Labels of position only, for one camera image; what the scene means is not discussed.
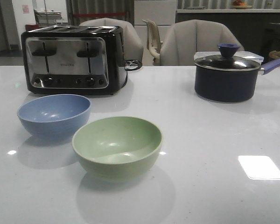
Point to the green bowl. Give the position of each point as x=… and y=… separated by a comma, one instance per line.
x=117, y=149

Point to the blue bowl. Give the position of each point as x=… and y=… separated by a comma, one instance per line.
x=55, y=117

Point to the beige chair left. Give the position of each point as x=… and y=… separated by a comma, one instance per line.
x=133, y=46

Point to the beige chair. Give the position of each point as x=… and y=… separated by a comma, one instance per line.
x=184, y=39
x=133, y=46

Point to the cream plastic chair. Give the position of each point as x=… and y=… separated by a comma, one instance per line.
x=153, y=41

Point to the beige chair right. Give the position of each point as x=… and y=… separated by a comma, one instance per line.
x=184, y=39

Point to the dark blue saucepan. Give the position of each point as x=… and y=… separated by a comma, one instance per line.
x=229, y=86

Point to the black and chrome toaster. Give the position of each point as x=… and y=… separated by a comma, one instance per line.
x=86, y=60

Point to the glass pot lid blue knob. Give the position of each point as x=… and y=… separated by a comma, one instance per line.
x=226, y=60

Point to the metal cart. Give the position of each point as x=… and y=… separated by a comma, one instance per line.
x=46, y=16

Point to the fruit bowl on counter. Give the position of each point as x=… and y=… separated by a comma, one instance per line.
x=238, y=4

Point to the dark counter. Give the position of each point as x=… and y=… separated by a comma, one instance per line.
x=257, y=31

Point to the wicker basket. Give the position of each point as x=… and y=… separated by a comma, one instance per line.
x=274, y=56

